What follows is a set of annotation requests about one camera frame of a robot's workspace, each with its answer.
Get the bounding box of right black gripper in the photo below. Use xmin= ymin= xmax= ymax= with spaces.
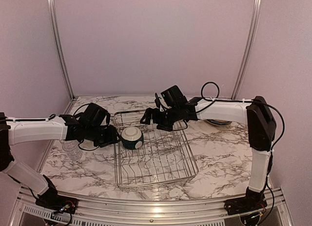
xmin=140 ymin=106 xmax=180 ymax=132

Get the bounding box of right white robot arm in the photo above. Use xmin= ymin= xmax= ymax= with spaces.
xmin=140 ymin=85 xmax=276 ymax=210

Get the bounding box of front aluminium table rail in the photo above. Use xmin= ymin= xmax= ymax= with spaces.
xmin=7 ymin=187 xmax=294 ymax=226

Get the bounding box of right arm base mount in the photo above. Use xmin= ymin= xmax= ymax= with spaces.
xmin=224 ymin=197 xmax=267 ymax=215

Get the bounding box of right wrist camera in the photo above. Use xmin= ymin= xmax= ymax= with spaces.
xmin=155 ymin=93 xmax=163 ymax=110

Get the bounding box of dark blue white bowl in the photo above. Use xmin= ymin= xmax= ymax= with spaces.
xmin=121 ymin=127 xmax=144 ymax=150

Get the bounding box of left aluminium frame post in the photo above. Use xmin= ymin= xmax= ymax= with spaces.
xmin=47 ymin=0 xmax=75 ymax=101

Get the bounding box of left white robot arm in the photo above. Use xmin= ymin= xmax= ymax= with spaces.
xmin=0 ymin=103 xmax=120 ymax=209

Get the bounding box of right aluminium frame post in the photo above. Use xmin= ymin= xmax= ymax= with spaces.
xmin=231 ymin=0 xmax=262 ymax=99

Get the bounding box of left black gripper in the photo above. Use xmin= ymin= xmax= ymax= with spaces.
xmin=85 ymin=125 xmax=122 ymax=148

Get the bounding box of blue polka dot plate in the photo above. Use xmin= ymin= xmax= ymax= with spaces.
xmin=207 ymin=119 xmax=232 ymax=126

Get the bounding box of clear drinking glass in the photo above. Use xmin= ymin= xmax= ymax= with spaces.
xmin=65 ymin=148 xmax=82 ymax=161
xmin=60 ymin=140 xmax=79 ymax=152

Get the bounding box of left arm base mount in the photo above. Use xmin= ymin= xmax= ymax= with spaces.
xmin=36 ymin=195 xmax=78 ymax=214

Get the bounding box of aluminium frame post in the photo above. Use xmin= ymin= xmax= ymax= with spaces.
xmin=47 ymin=0 xmax=75 ymax=101
xmin=231 ymin=0 xmax=262 ymax=99

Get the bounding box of metal wire dish rack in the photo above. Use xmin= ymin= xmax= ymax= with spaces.
xmin=114 ymin=110 xmax=199 ymax=191

